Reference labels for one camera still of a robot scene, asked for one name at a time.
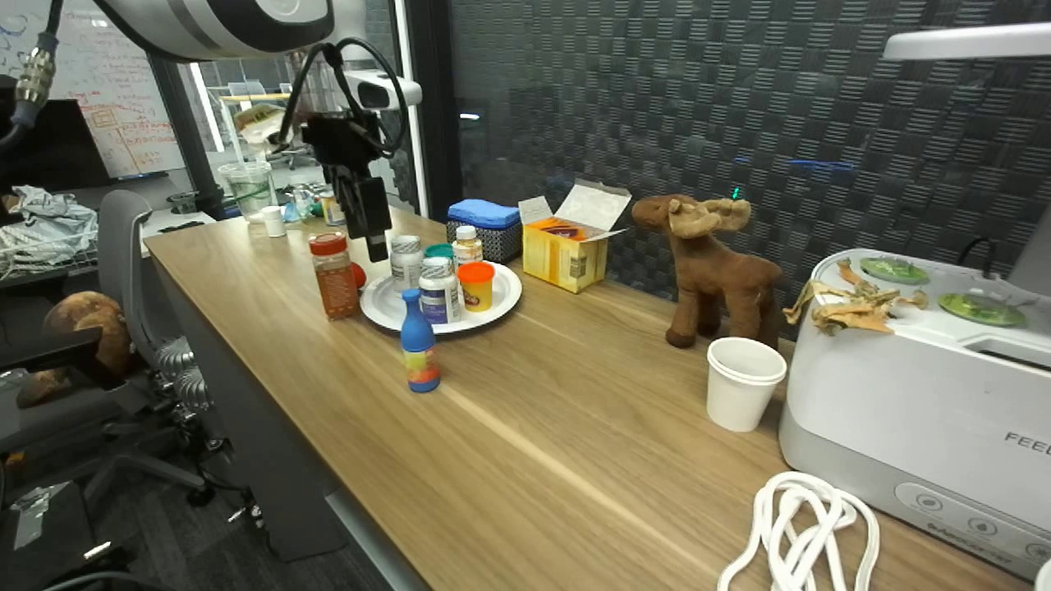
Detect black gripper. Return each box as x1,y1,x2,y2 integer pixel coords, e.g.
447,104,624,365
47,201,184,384
299,113,397,265

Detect spice jar with red lid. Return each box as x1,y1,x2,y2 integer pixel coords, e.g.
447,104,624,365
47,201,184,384
307,230,369,322

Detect small white glue bottle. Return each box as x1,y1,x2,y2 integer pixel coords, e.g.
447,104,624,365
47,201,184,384
450,225,486,270

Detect blue bowling pin bottle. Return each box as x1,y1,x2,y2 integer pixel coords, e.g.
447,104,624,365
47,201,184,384
397,286,447,399

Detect white round plate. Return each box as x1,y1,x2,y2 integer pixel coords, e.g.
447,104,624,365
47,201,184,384
357,261,530,340

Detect metal tin can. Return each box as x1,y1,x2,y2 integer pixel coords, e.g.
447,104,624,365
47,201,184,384
313,187,349,230

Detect blue folded cloth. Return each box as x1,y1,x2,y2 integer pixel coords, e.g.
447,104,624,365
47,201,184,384
443,199,521,233

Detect dark metal pillar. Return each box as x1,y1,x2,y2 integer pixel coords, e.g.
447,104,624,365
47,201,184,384
145,54,228,217

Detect open yellow cardboard box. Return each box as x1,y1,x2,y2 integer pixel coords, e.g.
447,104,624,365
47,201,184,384
515,179,637,297

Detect black office chair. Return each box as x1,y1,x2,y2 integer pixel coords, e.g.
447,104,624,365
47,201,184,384
93,190,260,518

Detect brown round plush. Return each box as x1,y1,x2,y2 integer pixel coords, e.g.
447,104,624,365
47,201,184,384
43,291,140,382

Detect grey cloth pile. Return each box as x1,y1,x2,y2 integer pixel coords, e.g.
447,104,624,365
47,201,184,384
0,182,106,291

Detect brown moose plush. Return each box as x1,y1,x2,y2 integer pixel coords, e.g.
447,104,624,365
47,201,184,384
626,193,784,351

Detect white paper cup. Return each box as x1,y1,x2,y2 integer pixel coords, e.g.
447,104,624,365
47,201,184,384
702,334,791,438

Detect dried leaves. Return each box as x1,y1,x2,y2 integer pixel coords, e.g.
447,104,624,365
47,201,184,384
784,261,932,340

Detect white mug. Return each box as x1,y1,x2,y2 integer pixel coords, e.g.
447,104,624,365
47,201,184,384
780,243,1051,586

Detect white lamp bar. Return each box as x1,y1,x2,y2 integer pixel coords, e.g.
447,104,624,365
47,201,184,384
881,18,1051,62

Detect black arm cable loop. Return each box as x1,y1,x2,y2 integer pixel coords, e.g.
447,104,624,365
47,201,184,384
274,36,415,158

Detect black cable with metal connector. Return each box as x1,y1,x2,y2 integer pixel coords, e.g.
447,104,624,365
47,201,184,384
0,0,65,150

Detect white rope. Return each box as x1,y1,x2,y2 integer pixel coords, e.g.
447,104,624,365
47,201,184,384
715,471,884,591

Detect black appliance cable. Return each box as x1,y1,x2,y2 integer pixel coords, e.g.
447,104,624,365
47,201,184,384
956,233,1004,275

